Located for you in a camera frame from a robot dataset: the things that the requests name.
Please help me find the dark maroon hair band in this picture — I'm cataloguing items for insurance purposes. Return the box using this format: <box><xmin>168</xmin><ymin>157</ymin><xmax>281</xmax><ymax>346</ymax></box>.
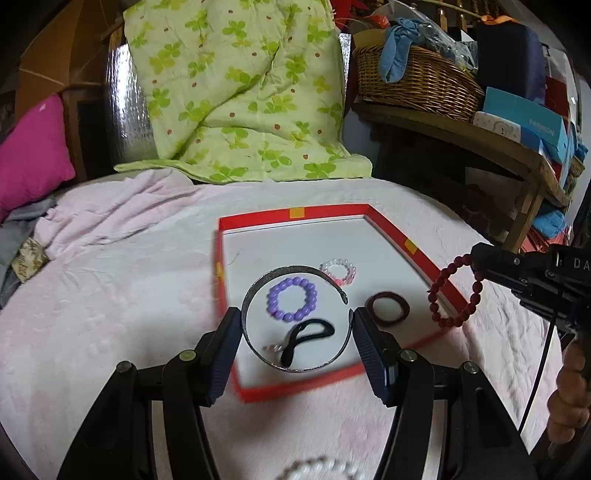
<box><xmin>365</xmin><ymin>291</ymin><xmax>410</xmax><ymax>327</ymax></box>

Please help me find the black hair tie with charm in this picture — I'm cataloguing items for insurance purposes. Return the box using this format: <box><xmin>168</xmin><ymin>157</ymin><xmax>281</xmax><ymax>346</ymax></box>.
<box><xmin>262</xmin><ymin>317</ymin><xmax>336</xmax><ymax>369</ymax></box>

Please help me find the purple bead bracelet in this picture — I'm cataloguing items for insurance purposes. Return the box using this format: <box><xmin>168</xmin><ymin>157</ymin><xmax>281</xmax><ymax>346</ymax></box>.
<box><xmin>266</xmin><ymin>275</ymin><xmax>319</xmax><ymax>323</ymax></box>

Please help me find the pink crystal bead bracelet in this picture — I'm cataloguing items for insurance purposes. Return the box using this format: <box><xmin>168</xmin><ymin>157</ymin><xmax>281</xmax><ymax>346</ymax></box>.
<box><xmin>318</xmin><ymin>257</ymin><xmax>359</xmax><ymax>286</ymax></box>

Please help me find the red bead bracelet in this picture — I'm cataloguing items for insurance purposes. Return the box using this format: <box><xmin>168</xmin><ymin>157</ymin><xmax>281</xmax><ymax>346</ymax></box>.
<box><xmin>427</xmin><ymin>253</ymin><xmax>485</xmax><ymax>329</ymax></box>

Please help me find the silver metal bangle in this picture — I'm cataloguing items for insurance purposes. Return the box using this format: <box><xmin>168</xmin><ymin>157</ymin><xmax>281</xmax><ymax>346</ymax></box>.
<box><xmin>240</xmin><ymin>265</ymin><xmax>352</xmax><ymax>374</ymax></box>

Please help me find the white bead bracelet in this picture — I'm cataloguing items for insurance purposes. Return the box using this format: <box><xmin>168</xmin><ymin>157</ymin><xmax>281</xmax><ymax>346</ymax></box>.
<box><xmin>275</xmin><ymin>456</ymin><xmax>366</xmax><ymax>480</ymax></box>

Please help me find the right hand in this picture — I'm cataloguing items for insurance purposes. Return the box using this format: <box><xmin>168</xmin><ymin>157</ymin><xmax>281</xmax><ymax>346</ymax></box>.
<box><xmin>547</xmin><ymin>340</ymin><xmax>590</xmax><ymax>445</ymax></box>

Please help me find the wooden bench shelf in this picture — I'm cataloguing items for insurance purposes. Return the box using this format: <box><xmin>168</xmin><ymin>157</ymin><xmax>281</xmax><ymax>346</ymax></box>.
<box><xmin>353</xmin><ymin>101</ymin><xmax>570</xmax><ymax>253</ymax></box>

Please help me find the red shallow box tray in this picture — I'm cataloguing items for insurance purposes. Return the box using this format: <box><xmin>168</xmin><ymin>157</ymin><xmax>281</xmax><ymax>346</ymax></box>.
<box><xmin>215</xmin><ymin>204</ymin><xmax>468</xmax><ymax>403</ymax></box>

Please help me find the pale pink towel blanket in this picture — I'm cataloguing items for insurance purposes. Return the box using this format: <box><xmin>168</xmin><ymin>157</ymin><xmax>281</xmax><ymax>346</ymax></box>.
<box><xmin>0</xmin><ymin>168</ymin><xmax>567</xmax><ymax>480</ymax></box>

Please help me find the blue cardboard box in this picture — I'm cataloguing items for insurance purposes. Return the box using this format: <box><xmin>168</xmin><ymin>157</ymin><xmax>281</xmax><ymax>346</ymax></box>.
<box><xmin>484</xmin><ymin>87</ymin><xmax>569</xmax><ymax>163</ymax></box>

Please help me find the white patterned box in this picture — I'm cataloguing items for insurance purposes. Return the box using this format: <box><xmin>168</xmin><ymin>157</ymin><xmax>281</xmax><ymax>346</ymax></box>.
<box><xmin>473</xmin><ymin>111</ymin><xmax>521</xmax><ymax>144</ymax></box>

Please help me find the small patterned cloth tag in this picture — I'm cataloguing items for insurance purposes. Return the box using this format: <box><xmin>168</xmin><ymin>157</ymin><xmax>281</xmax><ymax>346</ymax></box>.
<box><xmin>11</xmin><ymin>237</ymin><xmax>49</xmax><ymax>283</ymax></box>

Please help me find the dark navy bag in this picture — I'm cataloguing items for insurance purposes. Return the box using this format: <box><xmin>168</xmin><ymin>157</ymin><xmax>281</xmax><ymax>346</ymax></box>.
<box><xmin>473</xmin><ymin>17</ymin><xmax>546</xmax><ymax>105</ymax></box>

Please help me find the wicker basket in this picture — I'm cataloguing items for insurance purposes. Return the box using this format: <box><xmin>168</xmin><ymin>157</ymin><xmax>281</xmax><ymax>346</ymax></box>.
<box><xmin>355</xmin><ymin>46</ymin><xmax>485</xmax><ymax>122</ymax></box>

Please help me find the grey bed sheet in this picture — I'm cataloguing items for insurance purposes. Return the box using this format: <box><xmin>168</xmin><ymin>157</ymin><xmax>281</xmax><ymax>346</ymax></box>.
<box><xmin>0</xmin><ymin>196</ymin><xmax>56</xmax><ymax>308</ymax></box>

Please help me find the silver foil insulation panel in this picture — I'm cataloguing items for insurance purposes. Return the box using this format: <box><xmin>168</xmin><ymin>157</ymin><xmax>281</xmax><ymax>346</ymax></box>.
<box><xmin>105</xmin><ymin>44</ymin><xmax>157</xmax><ymax>163</ymax></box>

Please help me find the green clover quilt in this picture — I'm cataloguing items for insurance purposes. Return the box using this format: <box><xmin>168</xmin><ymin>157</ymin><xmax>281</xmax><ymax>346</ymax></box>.
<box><xmin>123</xmin><ymin>1</ymin><xmax>372</xmax><ymax>184</ymax></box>

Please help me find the magenta pillow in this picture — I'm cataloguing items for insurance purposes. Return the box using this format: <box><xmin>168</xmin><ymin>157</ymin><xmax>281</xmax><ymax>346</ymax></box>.
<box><xmin>0</xmin><ymin>95</ymin><xmax>75</xmax><ymax>218</ymax></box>

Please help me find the blue cloth in basket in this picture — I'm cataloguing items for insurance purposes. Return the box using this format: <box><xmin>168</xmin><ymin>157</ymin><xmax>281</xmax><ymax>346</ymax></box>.
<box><xmin>378</xmin><ymin>18</ymin><xmax>427</xmax><ymax>84</ymax></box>

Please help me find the brown wooden wardrobe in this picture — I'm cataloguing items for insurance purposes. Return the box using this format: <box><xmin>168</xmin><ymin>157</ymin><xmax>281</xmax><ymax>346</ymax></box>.
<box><xmin>15</xmin><ymin>1</ymin><xmax>122</xmax><ymax>182</ymax></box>

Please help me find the black cable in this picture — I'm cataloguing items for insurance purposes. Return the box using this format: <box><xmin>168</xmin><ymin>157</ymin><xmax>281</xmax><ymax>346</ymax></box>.
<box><xmin>517</xmin><ymin>313</ymin><xmax>558</xmax><ymax>437</ymax></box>

